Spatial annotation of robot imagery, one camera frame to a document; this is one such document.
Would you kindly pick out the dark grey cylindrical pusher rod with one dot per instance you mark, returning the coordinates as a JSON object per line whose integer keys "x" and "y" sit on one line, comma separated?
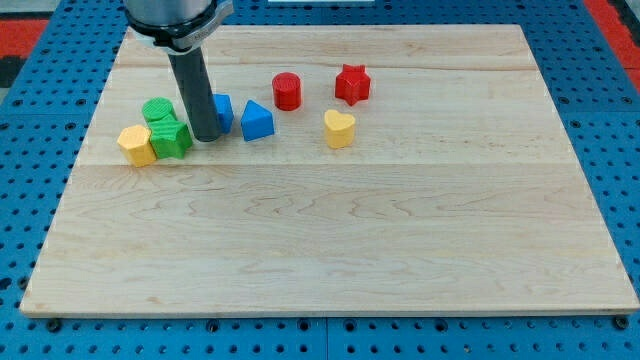
{"x": 192, "y": 79}

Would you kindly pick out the blue triangle block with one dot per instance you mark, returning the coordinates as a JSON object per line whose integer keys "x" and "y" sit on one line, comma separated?
{"x": 256, "y": 121}

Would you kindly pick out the green cylinder block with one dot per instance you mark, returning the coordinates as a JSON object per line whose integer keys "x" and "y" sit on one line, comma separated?
{"x": 158, "y": 108}

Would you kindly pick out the blue cube block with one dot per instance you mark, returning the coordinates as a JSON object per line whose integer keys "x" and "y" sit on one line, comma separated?
{"x": 224, "y": 111}

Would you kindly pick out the green star block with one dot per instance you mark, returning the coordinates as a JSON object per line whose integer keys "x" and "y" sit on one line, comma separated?
{"x": 170, "y": 138}

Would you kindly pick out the yellow hexagon block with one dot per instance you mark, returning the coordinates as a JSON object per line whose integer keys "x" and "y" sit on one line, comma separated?
{"x": 135, "y": 145}

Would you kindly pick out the red cylinder block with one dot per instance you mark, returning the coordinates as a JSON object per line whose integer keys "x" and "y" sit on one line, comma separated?
{"x": 287, "y": 91}

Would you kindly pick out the yellow heart block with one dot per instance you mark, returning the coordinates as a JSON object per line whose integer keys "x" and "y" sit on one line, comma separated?
{"x": 339, "y": 129}

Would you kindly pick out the red star block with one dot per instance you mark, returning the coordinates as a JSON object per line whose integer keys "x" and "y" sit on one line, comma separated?
{"x": 352, "y": 84}

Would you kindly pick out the light wooden board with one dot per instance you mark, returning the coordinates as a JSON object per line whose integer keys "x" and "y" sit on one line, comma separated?
{"x": 461, "y": 194}

